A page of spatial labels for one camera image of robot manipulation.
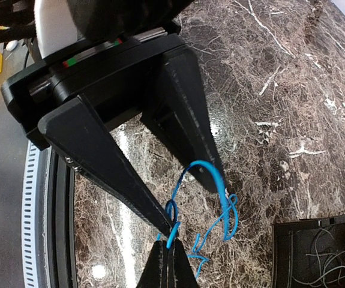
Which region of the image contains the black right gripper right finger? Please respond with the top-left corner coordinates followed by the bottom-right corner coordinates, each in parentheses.
top-left (167, 239), bottom-right (199, 288)

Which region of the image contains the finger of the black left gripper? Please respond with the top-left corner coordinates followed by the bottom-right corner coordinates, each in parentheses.
top-left (140, 49), bottom-right (229, 194)

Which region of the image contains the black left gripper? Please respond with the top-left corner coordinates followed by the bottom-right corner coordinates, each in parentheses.
top-left (1, 21), bottom-right (183, 236)

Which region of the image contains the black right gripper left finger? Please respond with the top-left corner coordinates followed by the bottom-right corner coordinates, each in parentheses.
top-left (136, 240), bottom-right (168, 288)

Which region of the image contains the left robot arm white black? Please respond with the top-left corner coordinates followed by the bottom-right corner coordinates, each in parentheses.
top-left (0, 1), bottom-right (223, 236)

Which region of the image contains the black three-compartment tray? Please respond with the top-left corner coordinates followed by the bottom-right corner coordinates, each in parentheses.
top-left (271, 214), bottom-right (345, 287)

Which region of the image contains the black curved front rail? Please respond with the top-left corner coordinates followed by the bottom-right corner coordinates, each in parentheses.
top-left (44, 149), bottom-right (78, 287)

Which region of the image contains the white slotted cable duct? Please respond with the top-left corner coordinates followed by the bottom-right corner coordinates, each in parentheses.
top-left (21, 141), bottom-right (40, 287)

